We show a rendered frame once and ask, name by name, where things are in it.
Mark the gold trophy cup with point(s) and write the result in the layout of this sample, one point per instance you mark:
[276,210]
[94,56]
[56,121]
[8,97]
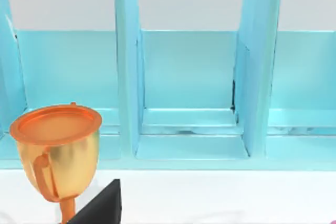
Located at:
[63,153]

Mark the light blue rack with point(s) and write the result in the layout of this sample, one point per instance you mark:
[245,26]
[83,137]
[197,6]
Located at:
[189,77]

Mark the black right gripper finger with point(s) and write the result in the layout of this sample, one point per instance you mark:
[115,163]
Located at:
[105,207]

